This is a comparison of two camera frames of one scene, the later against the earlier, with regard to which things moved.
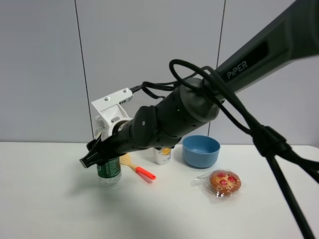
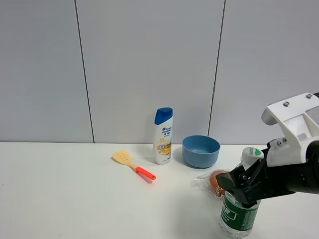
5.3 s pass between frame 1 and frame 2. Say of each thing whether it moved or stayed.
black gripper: moved
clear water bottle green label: moved
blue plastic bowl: stayed
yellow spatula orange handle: stayed
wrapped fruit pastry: stayed
